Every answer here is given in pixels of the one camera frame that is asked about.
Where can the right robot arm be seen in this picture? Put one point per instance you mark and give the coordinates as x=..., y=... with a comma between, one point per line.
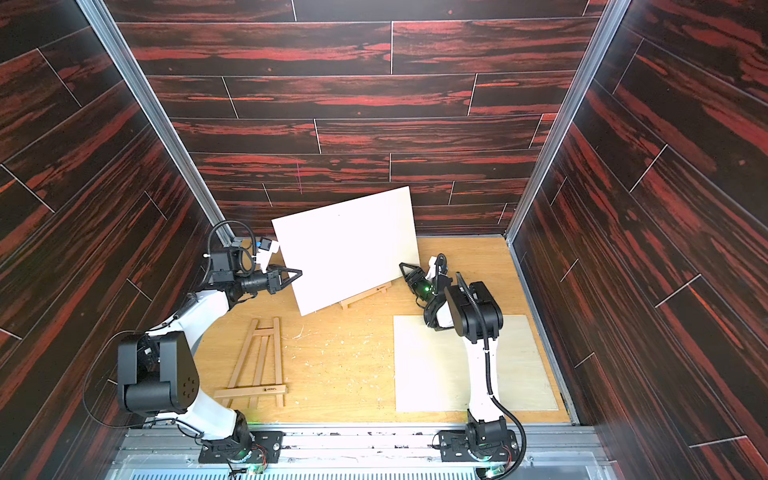
x=473, y=313

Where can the wooden easel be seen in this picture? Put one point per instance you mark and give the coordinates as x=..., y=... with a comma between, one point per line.
x=258, y=371
x=383, y=288

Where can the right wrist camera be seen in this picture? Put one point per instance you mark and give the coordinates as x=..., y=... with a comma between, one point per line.
x=435, y=267

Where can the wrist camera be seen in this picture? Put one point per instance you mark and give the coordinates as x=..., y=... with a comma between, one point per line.
x=264, y=249
x=435, y=267

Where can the pale plywood board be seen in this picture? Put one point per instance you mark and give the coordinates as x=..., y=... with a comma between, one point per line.
x=434, y=374
x=347, y=248

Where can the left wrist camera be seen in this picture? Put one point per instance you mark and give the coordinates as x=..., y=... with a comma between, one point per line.
x=264, y=249

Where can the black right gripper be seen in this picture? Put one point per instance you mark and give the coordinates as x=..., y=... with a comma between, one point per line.
x=417, y=283

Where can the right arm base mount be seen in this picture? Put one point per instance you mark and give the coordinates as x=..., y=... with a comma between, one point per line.
x=463, y=446

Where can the front aluminium frame rail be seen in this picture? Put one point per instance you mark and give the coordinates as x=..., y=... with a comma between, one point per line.
x=363, y=451

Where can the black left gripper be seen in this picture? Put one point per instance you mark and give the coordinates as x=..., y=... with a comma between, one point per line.
x=274, y=279

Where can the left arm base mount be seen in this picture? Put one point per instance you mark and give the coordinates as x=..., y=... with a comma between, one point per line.
x=257, y=447

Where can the grey aluminium right rail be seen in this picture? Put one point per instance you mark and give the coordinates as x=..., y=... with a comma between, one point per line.
x=542, y=334

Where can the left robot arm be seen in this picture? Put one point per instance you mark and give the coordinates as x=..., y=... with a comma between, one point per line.
x=201, y=415

